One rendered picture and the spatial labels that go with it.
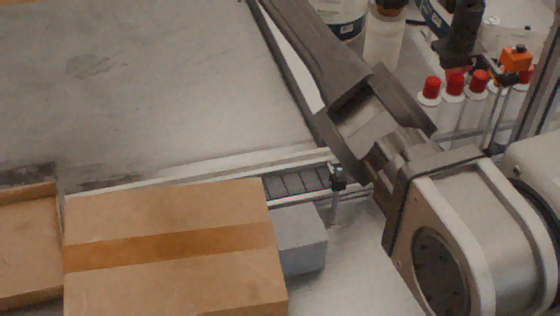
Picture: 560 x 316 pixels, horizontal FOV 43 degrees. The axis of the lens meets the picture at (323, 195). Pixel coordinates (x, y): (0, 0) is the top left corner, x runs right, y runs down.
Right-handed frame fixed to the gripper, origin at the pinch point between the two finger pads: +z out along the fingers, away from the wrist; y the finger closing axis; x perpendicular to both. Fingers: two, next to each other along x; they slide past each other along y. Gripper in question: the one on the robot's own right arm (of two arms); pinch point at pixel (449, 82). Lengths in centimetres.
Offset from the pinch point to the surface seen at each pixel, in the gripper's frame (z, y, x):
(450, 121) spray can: 2.7, 3.6, 8.9
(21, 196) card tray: 18, 89, -7
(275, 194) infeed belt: 13.9, 41.1, 9.3
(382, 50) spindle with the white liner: 3.4, 7.5, -17.8
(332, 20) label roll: 6.7, 12.6, -36.1
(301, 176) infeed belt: 13.9, 34.4, 6.0
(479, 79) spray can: -6.7, -1.1, 8.0
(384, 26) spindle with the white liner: -3.0, 7.9, -18.0
